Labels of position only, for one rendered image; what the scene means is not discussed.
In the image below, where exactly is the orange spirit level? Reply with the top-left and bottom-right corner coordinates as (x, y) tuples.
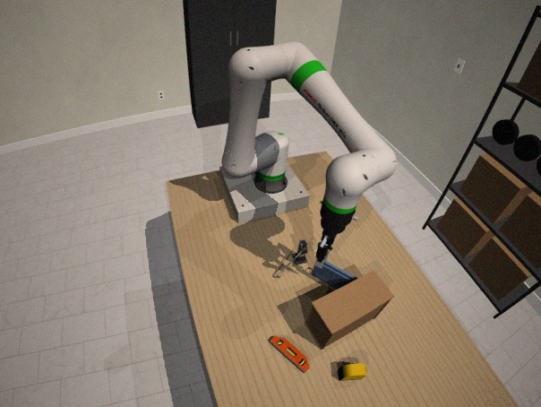
(270, 336), (310, 373)

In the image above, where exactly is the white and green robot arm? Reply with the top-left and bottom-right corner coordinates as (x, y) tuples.
(222, 41), (397, 227)

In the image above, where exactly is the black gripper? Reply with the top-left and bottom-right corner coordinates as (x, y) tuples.
(314, 219), (346, 269)

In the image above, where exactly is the yellow tape measure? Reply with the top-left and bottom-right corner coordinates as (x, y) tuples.
(338, 363), (367, 381)

